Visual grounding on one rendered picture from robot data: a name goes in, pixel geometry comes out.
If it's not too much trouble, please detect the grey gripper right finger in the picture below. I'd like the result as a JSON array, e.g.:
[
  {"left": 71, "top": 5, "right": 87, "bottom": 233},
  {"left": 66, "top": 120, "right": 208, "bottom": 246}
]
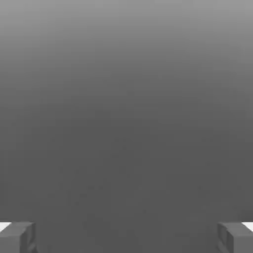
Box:
[{"left": 216, "top": 221, "right": 253, "bottom": 253}]

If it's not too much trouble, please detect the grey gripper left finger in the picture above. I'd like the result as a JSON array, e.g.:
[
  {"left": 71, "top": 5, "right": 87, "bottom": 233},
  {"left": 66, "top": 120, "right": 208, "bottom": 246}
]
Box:
[{"left": 0, "top": 221, "right": 38, "bottom": 253}]

